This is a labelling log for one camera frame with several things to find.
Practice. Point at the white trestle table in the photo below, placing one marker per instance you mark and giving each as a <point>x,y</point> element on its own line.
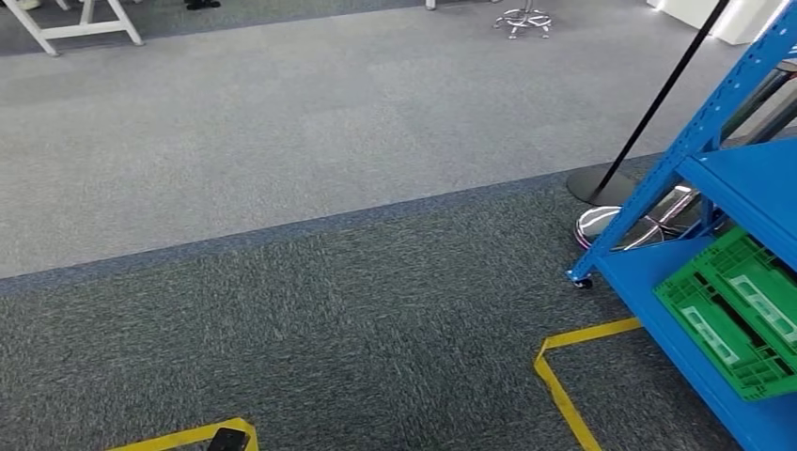
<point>81,30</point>

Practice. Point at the yellow floor tape outline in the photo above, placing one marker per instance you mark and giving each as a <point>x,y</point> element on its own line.
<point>187,436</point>
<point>554,380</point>

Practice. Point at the blue metal shelf rack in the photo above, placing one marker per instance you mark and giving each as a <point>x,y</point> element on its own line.
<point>747,180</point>

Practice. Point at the black shelf caster wheel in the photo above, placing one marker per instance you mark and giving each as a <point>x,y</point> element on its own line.
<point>583,284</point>

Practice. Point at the green plastic crate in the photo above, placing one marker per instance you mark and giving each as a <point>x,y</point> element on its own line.
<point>703,280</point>

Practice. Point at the black stanchion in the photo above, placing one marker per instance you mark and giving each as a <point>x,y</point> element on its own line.
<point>598,187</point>

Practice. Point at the chrome stool base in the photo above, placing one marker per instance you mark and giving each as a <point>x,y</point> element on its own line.
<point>523,18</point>

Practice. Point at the white lit plinth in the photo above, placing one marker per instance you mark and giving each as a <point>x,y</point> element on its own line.
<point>747,25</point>

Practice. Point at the black left robot foot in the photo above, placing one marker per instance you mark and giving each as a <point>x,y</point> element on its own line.
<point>227,441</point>

